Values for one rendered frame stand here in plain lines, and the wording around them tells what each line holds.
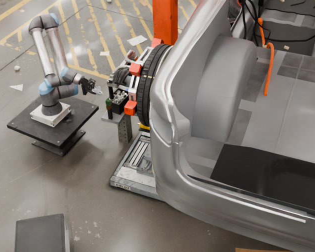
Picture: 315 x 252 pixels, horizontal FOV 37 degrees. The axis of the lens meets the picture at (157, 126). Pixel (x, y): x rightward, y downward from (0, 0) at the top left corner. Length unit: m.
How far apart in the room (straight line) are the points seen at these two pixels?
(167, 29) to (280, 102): 1.14
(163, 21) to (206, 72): 0.88
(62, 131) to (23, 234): 1.11
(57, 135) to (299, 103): 2.07
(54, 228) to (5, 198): 0.87
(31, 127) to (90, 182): 0.73
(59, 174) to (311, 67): 2.30
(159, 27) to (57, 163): 1.54
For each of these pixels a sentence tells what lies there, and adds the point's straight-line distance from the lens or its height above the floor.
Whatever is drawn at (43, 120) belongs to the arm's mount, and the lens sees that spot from 4.29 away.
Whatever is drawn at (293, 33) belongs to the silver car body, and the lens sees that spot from 4.51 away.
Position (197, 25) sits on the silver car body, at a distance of 2.66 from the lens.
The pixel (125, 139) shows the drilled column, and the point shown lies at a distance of 4.38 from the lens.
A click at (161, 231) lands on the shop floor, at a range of 3.76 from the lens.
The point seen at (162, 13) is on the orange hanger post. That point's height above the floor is 1.26.
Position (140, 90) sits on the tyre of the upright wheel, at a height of 1.02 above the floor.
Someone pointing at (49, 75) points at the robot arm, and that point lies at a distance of 3.99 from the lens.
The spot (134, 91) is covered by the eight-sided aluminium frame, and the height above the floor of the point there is 0.97.
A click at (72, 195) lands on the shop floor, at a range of 4.07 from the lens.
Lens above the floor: 3.10
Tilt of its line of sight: 43 degrees down
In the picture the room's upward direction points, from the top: 2 degrees counter-clockwise
